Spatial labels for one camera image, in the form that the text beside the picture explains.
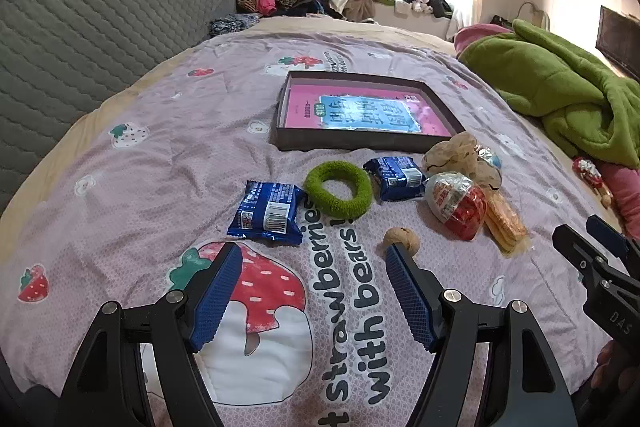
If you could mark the brown walnut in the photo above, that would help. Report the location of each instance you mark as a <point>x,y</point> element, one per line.
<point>402,238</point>

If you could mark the pink and blue book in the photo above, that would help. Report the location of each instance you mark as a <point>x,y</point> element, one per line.
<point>305,107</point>

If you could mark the pink pillow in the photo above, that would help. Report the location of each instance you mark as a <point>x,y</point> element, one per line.
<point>622,192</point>

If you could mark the person's right hand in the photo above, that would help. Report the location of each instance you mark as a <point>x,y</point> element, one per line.
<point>606,362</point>

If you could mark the clear packet of crackers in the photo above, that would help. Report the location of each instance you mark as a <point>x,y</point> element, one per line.
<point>502,219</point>

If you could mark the dark blue patterned cloth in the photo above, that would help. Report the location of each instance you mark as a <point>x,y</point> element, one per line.
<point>230,26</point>

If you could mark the pink cloth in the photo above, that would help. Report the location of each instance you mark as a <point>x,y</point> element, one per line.
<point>475,34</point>

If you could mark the green fleece blanket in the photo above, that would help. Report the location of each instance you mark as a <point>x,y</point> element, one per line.
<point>560,77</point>

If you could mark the beige scrunchie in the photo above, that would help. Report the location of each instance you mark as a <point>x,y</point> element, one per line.
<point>450,154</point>

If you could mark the dark shallow cardboard box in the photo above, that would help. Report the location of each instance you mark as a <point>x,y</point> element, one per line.
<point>350,143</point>

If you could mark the grey quilted headboard cover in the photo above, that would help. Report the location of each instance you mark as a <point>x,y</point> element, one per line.
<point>90,32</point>

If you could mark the dark framed screen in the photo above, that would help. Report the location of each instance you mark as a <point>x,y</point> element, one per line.
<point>617,37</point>

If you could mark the black and yellow object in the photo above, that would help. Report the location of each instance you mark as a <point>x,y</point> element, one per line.
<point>501,21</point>

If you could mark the purple strawberry printed blanket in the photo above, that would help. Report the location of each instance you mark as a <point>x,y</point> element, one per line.
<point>150,187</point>

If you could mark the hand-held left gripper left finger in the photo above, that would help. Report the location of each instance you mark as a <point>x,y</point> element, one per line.
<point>217,302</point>

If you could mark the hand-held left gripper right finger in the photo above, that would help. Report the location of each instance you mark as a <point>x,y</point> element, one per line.
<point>407,297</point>

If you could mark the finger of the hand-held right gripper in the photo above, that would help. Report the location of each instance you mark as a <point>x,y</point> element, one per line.
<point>607,234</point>
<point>575,247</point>

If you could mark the red wrapped candy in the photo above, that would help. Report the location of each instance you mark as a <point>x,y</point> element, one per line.
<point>587,169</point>

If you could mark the blue snack packet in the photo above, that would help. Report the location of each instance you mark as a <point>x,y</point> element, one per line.
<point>395,177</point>
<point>265,212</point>

